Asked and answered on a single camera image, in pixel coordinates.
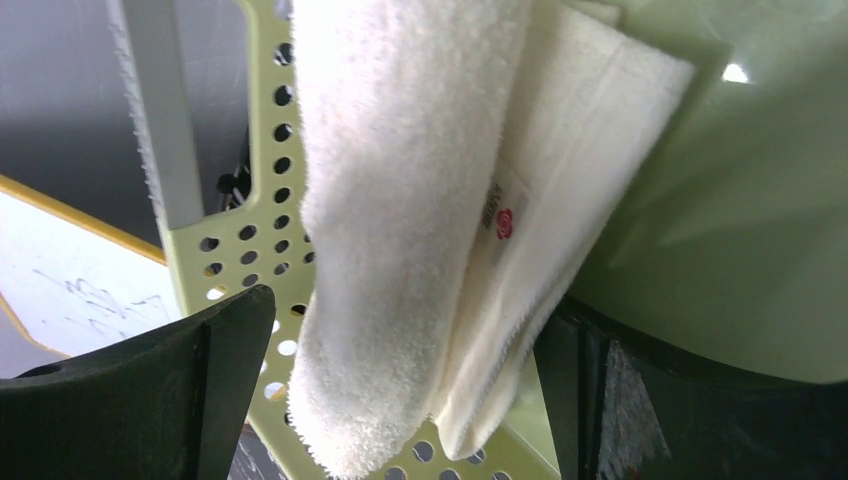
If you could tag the white towel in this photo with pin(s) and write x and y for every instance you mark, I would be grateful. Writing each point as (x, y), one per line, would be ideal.
(463, 157)

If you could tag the small whiteboard orange frame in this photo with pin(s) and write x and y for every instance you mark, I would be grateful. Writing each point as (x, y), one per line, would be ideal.
(73, 284)

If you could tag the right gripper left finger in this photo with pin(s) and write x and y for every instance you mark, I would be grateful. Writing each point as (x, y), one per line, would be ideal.
(166, 404)

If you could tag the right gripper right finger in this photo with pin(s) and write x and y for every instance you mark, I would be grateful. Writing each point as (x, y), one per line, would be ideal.
(622, 404)

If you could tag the green plastic basket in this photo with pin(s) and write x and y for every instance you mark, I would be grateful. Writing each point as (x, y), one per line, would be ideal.
(730, 242)

